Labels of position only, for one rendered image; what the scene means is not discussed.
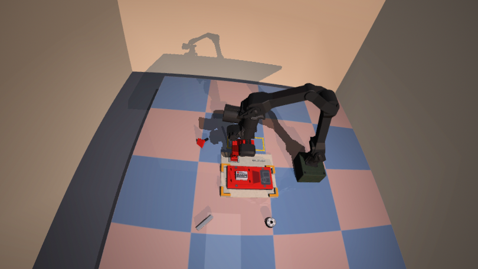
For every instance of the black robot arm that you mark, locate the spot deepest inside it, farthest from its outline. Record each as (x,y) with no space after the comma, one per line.
(257,104)

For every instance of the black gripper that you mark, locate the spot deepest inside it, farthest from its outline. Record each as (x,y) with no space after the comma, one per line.
(247,149)

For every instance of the grey flat bar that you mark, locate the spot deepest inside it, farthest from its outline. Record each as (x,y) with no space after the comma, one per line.
(205,222)

